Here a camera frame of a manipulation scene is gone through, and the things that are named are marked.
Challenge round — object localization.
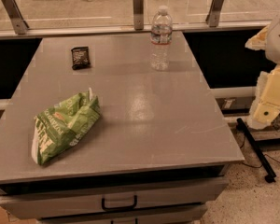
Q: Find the black floor cable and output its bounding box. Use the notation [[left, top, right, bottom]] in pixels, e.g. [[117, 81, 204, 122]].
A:
[[239, 133, 280, 173]]

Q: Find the black drawer handle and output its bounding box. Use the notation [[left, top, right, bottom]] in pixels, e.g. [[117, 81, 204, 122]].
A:
[[101, 195, 138, 212]]

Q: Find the grey upper drawer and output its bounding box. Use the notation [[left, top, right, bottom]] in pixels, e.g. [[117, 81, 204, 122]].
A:
[[0, 176, 228, 219]]

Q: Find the left metal railing bracket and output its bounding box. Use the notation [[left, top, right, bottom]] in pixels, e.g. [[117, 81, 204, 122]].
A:
[[1, 0, 29, 35]]

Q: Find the black rxbar chocolate wrapper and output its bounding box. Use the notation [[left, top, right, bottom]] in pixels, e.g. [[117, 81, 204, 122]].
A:
[[71, 47, 91, 70]]

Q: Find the middle metal railing bracket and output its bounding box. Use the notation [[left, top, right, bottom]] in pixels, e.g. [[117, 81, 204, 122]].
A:
[[133, 0, 144, 30]]

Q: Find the grey lower drawer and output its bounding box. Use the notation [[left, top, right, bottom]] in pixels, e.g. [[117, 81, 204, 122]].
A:
[[37, 204, 207, 224]]

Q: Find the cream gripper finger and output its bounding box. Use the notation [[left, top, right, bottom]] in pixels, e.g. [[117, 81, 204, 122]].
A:
[[245, 26, 269, 50], [247, 64, 280, 130]]

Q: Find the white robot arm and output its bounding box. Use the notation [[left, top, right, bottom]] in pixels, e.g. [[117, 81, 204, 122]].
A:
[[245, 12, 280, 130]]

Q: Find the metal railing bracket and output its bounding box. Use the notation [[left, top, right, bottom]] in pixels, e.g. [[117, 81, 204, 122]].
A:
[[133, 0, 144, 30], [205, 0, 224, 27], [1, 0, 29, 35]]

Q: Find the grey drawer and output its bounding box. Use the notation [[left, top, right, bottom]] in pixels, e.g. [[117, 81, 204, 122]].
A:
[[37, 204, 207, 224], [0, 176, 228, 219]]

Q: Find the right metal railing bracket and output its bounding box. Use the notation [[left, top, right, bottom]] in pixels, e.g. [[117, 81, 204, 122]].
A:
[[205, 0, 224, 27]]

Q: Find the black metal floor bar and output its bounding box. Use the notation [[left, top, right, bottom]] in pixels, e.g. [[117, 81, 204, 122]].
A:
[[236, 118, 276, 183]]

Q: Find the green jalapeno chip bag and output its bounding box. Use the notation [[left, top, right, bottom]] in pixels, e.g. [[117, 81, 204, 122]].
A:
[[31, 89, 101, 165]]

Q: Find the clear plastic water bottle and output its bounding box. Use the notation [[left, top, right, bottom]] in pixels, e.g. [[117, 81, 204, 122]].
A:
[[150, 6, 173, 71]]

